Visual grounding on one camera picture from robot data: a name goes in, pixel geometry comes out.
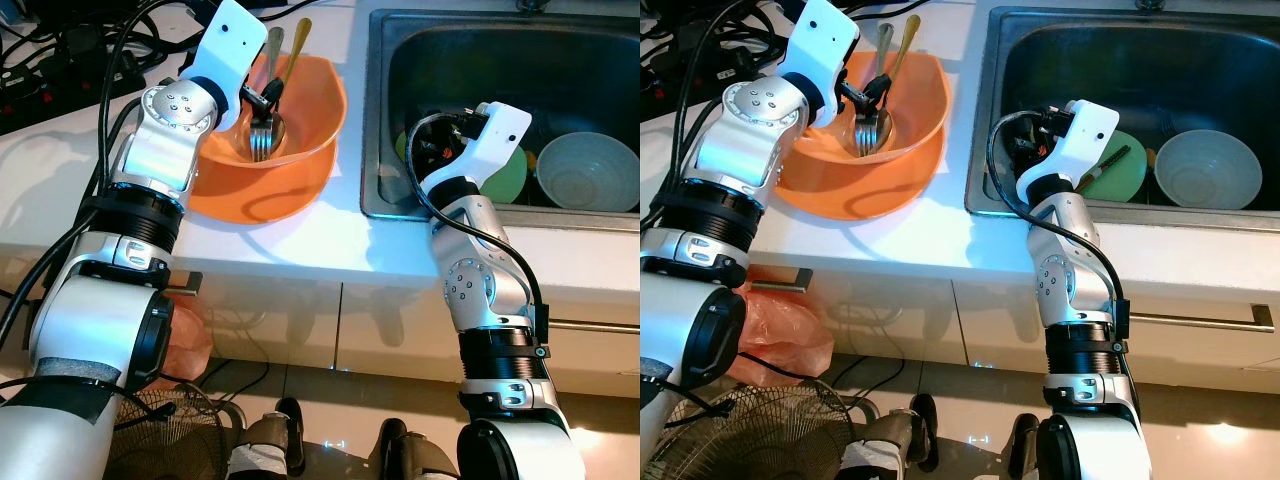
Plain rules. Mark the orange plastic bowl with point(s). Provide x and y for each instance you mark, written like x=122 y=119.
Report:
x=920 y=100
x=320 y=100

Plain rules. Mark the metal spoon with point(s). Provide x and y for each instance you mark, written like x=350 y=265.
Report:
x=298 y=45
x=908 y=40

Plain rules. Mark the dark green-patterned chopstick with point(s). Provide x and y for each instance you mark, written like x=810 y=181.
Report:
x=1110 y=162

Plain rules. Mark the orange plastic plate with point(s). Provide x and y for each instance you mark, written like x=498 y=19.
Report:
x=260 y=205
x=860 y=200

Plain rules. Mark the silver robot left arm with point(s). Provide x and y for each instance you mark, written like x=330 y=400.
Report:
x=755 y=140
x=165 y=150

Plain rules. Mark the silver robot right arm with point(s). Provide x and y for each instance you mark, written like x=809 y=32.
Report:
x=1070 y=280
x=480 y=290

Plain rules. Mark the white kitchen base cabinet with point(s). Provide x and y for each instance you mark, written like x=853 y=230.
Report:
x=950 y=320
x=400 y=320

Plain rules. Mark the green plate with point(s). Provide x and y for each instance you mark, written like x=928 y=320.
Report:
x=1125 y=185
x=508 y=180

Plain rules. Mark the small yellow object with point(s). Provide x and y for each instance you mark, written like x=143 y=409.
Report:
x=532 y=160
x=1150 y=158

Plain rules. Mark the stainless steel sink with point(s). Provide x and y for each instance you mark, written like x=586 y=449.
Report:
x=1180 y=70
x=560 y=70

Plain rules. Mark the grey bowl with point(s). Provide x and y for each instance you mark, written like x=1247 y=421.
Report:
x=590 y=170
x=1210 y=170

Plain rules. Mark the metal faucet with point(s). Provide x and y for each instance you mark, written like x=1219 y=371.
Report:
x=532 y=5
x=1150 y=4

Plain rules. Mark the black power strip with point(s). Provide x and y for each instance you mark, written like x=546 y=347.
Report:
x=660 y=80
x=40 y=100

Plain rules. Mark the robot right leg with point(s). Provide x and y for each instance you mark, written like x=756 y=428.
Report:
x=1030 y=450
x=410 y=460

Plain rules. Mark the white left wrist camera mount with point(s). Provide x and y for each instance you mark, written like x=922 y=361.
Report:
x=825 y=40
x=230 y=45

